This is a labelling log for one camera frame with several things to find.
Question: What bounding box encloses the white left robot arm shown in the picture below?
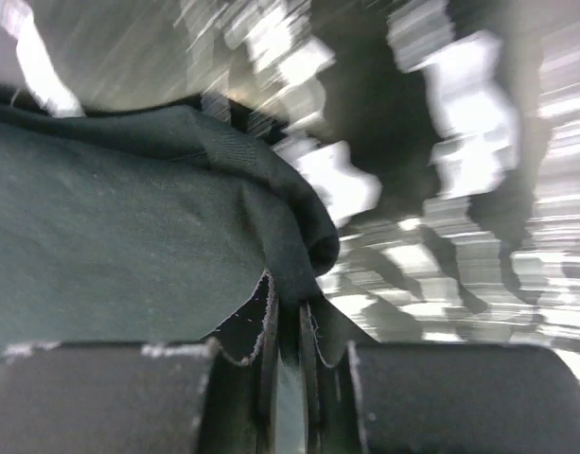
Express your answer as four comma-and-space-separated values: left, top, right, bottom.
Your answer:
0, 1, 85, 118

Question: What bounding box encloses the black marble pattern mat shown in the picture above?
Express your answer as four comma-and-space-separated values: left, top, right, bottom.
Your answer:
32, 1, 580, 353

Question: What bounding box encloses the black t shirt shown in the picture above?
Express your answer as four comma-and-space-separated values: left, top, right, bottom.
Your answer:
0, 103, 339, 361

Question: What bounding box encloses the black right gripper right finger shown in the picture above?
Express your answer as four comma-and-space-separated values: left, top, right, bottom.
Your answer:
300, 300, 580, 453

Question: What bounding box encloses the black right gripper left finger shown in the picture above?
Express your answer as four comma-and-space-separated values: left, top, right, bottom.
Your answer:
0, 273, 278, 453

